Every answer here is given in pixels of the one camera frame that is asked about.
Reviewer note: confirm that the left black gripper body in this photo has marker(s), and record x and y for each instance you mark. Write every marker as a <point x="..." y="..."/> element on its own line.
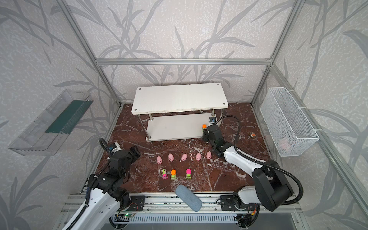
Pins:
<point x="131" y="152"/>

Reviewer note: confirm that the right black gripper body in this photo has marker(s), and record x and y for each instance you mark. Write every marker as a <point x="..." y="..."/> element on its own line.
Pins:
<point x="208" y="135"/>

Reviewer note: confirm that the pink mixer truck toy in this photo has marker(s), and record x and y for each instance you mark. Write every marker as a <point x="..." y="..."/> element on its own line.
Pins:
<point x="188" y="174"/>

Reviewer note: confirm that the pink green truck toy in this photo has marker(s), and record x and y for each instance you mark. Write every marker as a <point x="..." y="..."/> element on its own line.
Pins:
<point x="164" y="174"/>

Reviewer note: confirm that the orange mixer truck toy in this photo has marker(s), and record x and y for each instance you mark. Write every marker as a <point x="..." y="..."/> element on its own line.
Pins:
<point x="173" y="174"/>

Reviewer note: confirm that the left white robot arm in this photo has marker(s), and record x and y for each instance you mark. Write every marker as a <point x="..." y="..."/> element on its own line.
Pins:
<point x="105" y="195"/>

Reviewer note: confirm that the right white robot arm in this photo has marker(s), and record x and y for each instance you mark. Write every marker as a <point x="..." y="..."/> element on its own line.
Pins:
<point x="273" y="186"/>

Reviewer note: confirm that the white two-tier shelf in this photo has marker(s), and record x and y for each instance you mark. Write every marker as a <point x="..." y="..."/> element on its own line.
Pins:
<point x="177" y="112"/>

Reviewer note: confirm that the pink pig toy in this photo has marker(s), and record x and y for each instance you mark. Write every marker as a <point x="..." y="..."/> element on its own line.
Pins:
<point x="209" y="155"/>
<point x="171" y="157"/>
<point x="184" y="157"/>
<point x="198" y="156"/>
<point x="159" y="160"/>

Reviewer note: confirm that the green circuit board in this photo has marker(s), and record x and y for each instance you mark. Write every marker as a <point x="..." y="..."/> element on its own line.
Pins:
<point x="126" y="215"/>

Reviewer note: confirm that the grey blue oval object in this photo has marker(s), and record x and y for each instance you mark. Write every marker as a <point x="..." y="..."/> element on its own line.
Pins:
<point x="189" y="198"/>

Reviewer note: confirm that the pink toy in basket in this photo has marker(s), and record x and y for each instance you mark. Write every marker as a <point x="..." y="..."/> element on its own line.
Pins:
<point x="285" y="145"/>

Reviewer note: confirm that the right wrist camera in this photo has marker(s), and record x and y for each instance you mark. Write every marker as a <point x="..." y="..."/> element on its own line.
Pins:
<point x="212" y="120"/>

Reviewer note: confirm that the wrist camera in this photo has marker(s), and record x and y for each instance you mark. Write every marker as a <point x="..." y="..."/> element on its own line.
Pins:
<point x="212" y="120"/>
<point x="114" y="147"/>

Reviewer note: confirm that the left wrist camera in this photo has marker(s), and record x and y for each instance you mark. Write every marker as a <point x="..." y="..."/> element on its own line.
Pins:
<point x="114" y="147"/>

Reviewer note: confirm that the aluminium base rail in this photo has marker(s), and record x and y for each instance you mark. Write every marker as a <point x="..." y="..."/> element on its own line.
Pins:
<point x="157" y="203"/>

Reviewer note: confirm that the clear plastic wall bin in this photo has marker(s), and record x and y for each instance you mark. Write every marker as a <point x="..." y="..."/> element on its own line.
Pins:
<point x="49" y="131"/>

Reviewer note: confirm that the white wire mesh basket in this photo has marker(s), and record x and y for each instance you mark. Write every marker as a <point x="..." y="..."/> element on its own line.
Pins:
<point x="285" y="119"/>

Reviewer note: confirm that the aluminium frame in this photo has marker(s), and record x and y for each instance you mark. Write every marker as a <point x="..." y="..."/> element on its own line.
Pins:
<point x="353" y="185"/>

